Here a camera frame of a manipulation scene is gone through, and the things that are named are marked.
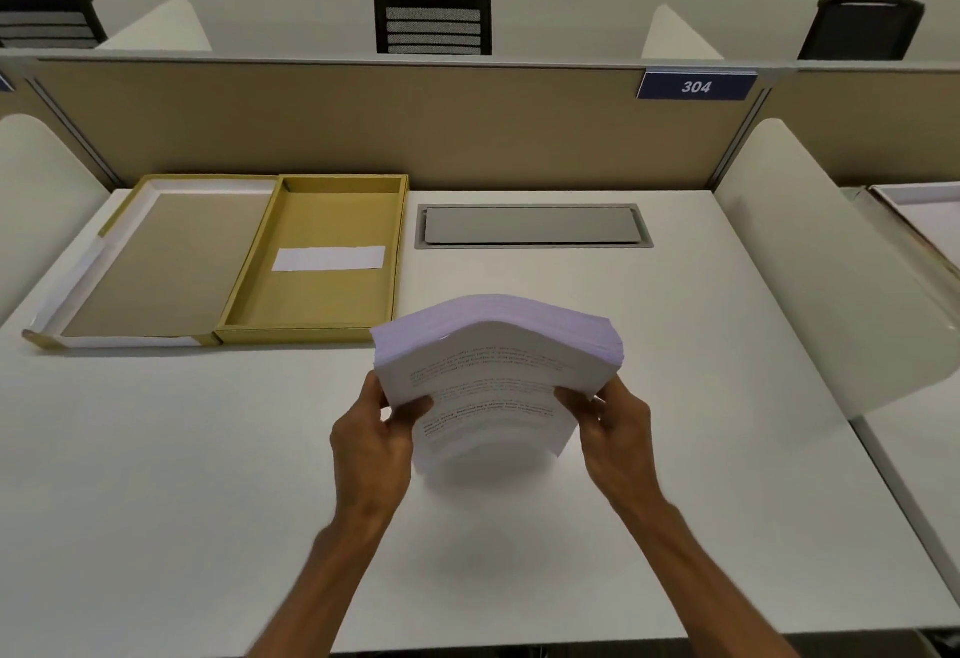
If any person's left hand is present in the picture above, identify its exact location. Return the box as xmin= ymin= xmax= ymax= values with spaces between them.
xmin=330 ymin=371 xmax=435 ymax=517

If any yellow cardboard box base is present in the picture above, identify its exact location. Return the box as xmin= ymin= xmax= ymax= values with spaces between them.
xmin=214 ymin=173 xmax=411 ymax=345

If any beige desk partition panel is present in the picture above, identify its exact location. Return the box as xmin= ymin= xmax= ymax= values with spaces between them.
xmin=750 ymin=62 xmax=960 ymax=187
xmin=0 ymin=56 xmax=114 ymax=186
xmin=28 ymin=56 xmax=774 ymax=192

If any black mesh office chair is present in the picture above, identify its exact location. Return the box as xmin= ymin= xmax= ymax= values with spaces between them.
xmin=0 ymin=0 xmax=109 ymax=50
xmin=374 ymin=0 xmax=494 ymax=56

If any white paper label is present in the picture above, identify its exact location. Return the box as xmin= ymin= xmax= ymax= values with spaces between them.
xmin=271 ymin=245 xmax=387 ymax=273

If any cardboard box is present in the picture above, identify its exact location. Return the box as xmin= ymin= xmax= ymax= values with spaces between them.
xmin=847 ymin=182 xmax=960 ymax=283

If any person's right hand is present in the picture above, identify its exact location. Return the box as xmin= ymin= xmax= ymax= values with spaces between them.
xmin=554 ymin=374 xmax=663 ymax=518

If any grey cable hatch cover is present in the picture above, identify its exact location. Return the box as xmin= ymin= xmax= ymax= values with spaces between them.
xmin=414 ymin=203 xmax=655 ymax=251

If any blue number sign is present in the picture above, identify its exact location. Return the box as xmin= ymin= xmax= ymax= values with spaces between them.
xmin=636 ymin=68 xmax=759 ymax=102

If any person's right forearm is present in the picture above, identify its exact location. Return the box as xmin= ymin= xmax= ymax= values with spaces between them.
xmin=616 ymin=494 xmax=802 ymax=658

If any white curved side divider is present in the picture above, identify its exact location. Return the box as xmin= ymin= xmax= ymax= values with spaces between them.
xmin=641 ymin=3 xmax=726 ymax=61
xmin=714 ymin=117 xmax=960 ymax=422
xmin=0 ymin=113 xmax=112 ymax=324
xmin=97 ymin=0 xmax=214 ymax=52

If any stack of printed white paper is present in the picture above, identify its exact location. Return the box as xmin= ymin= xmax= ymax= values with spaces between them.
xmin=370 ymin=294 xmax=625 ymax=472

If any yellow cardboard box lid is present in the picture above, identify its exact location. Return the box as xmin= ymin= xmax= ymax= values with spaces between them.
xmin=21 ymin=174 xmax=285 ymax=350

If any person's left forearm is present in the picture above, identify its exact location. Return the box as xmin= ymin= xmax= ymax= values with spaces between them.
xmin=247 ymin=501 xmax=401 ymax=658

